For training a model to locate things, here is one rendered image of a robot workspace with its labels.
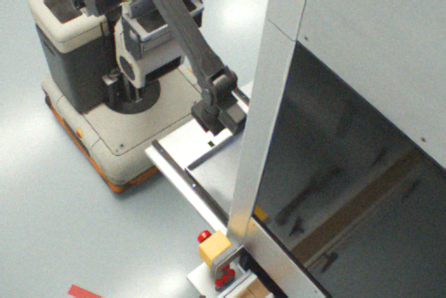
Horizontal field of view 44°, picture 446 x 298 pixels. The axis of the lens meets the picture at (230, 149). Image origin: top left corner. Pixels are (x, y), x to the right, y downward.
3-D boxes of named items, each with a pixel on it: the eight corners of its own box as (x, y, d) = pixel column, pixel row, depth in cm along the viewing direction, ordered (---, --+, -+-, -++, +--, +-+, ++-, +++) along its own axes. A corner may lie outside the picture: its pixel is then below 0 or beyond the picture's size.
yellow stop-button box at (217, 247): (235, 258, 148) (237, 248, 142) (214, 274, 146) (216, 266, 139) (217, 238, 151) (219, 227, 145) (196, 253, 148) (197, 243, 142)
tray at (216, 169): (320, 202, 168) (323, 197, 165) (258, 253, 158) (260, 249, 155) (246, 128, 180) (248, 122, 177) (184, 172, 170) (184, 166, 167)
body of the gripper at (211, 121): (213, 138, 145) (218, 125, 138) (189, 111, 147) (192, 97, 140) (232, 125, 147) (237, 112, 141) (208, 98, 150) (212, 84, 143)
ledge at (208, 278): (253, 287, 155) (253, 284, 153) (218, 316, 150) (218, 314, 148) (220, 250, 160) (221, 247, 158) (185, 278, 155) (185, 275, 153)
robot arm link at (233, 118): (229, 66, 132) (202, 85, 129) (261, 100, 129) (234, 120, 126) (224, 90, 143) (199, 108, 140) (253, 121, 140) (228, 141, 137)
